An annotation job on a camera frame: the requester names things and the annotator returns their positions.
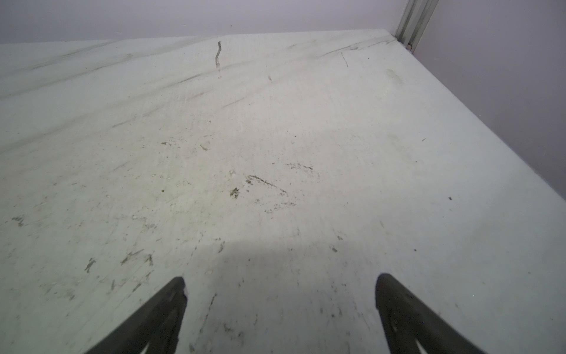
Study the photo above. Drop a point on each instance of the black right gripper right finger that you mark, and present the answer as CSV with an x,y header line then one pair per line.
x,y
410,326

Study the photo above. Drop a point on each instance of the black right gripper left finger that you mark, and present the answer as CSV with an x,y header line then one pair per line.
x,y
154,327

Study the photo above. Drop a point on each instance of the aluminium frame profile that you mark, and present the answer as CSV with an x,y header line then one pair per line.
x,y
414,21

